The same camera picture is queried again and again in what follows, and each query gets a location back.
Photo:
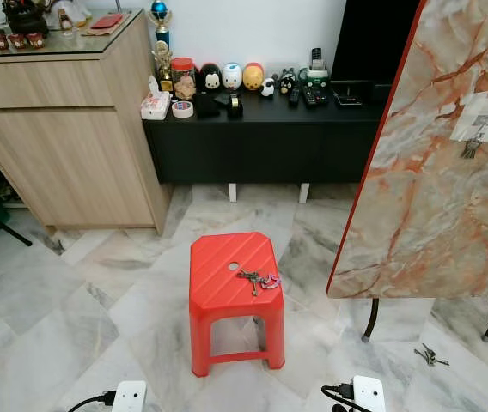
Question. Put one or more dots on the marble pattern table board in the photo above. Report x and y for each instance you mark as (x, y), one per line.
(433, 215)

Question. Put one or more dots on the small dark key bunch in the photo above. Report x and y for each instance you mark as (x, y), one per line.
(430, 354)

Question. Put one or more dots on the black square tray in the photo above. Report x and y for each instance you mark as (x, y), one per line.
(348, 96)

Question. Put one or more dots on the black television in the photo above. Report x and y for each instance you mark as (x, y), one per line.
(373, 39)

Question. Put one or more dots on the wide black remote control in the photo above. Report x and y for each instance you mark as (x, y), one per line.
(315, 97)

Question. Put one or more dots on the slim black remote control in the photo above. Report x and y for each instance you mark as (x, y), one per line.
(295, 96)

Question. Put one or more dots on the black low console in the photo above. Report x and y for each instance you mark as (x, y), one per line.
(261, 146)

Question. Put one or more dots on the key bunch with pink tag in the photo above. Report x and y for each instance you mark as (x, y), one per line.
(255, 278)

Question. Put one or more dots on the small white dog figure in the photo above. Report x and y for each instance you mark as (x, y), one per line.
(268, 87)

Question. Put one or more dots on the yellow bear figure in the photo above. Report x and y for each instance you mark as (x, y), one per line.
(253, 77)

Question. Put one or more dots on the red plastic stool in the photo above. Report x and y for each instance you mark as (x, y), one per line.
(231, 300)

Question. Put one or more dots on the white round figure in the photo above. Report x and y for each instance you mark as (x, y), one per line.
(232, 76)

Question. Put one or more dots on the black mouse figure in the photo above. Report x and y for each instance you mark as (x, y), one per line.
(210, 79)

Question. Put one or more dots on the white tape roll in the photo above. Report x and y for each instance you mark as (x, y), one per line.
(182, 109)

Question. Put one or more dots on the red lidded jar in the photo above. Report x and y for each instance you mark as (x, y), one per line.
(183, 79)

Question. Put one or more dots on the white tissue box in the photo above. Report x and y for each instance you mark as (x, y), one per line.
(155, 105)

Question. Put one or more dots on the gold trophy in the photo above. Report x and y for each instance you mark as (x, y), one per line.
(165, 64)

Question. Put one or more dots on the blue ball trophy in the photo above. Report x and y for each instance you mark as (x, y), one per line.
(160, 12)

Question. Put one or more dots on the red flat book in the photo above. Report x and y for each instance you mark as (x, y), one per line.
(106, 21)

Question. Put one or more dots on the light wooden cabinet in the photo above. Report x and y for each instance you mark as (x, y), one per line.
(64, 154)

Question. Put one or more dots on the black chair leg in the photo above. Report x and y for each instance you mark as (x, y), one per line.
(8, 230)

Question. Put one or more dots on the black ornament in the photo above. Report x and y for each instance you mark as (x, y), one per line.
(25, 19)

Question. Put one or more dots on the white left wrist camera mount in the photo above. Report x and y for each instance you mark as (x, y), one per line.
(130, 398)

